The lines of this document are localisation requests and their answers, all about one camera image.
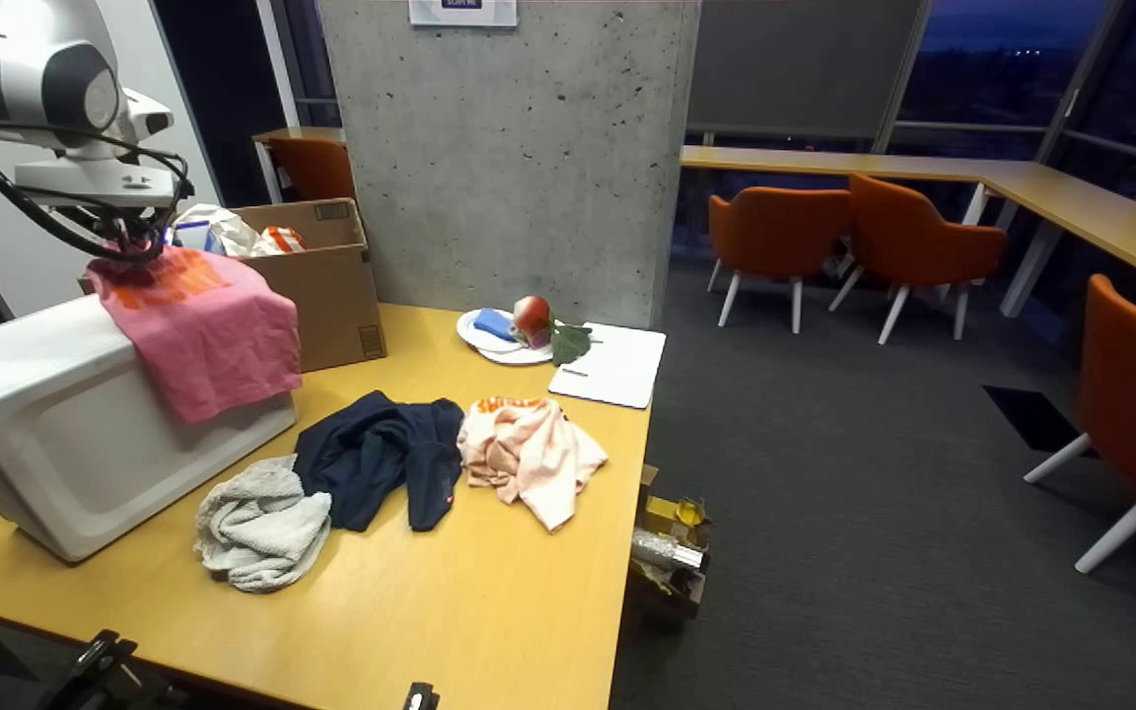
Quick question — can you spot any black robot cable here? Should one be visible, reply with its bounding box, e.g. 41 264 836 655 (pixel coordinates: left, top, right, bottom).
0 123 196 264

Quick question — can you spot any grey knitted towel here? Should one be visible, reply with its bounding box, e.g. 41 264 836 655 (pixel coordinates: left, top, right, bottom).
195 455 334 597

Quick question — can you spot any white wall poster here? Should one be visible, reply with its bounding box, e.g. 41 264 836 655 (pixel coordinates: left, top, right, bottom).
408 0 522 30

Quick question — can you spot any pink shirt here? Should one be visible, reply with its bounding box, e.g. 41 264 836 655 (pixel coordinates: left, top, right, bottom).
83 248 307 431

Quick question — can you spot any white orange striped bag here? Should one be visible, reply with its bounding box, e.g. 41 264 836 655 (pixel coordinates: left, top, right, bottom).
171 200 313 264

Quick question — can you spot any peach shirt with orange print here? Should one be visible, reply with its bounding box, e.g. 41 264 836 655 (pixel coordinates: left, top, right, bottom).
452 394 612 536

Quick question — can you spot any white plastic basket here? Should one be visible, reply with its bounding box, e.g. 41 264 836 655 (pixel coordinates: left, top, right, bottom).
0 290 303 568

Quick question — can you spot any white plate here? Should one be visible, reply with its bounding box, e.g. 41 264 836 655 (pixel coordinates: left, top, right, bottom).
452 302 560 371

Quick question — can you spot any red toy apple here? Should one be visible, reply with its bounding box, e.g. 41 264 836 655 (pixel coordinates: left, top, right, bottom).
510 290 560 352

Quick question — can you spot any blue toy on plate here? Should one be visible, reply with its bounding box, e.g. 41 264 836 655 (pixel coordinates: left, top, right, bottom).
471 306 526 347

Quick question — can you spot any white paper sheet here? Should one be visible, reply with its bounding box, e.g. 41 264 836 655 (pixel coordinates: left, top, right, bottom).
543 318 671 413

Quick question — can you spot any navy blue garment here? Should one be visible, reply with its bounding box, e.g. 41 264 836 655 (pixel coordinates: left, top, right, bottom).
293 385 471 536

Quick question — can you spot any brown cardboard box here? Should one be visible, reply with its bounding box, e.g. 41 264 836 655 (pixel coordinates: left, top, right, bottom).
228 192 392 376

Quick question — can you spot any long wooden counter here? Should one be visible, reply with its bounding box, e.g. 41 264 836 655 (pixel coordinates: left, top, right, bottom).
679 142 1136 306

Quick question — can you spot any yellow metal clamp under table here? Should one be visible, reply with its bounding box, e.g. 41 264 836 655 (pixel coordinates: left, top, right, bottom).
626 467 719 623

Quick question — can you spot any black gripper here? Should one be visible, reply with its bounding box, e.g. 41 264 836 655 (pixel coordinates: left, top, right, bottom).
91 192 187 264

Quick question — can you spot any green toy leaf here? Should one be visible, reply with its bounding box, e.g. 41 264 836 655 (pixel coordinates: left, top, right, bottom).
547 314 596 368

